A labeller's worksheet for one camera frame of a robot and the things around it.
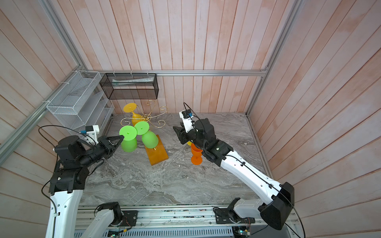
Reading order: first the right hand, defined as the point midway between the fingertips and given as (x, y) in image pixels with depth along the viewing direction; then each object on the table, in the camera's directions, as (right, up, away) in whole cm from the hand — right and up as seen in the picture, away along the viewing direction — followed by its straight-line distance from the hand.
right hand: (176, 125), depth 69 cm
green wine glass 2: (-23, -9, +1) cm, 24 cm away
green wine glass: (-14, -7, +5) cm, 17 cm away
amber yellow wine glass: (-26, +10, +10) cm, 30 cm away
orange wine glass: (+11, -21, +26) cm, 35 cm away
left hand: (-22, -6, -6) cm, 24 cm away
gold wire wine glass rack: (-14, -19, +26) cm, 35 cm away
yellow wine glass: (+7, -12, +32) cm, 35 cm away
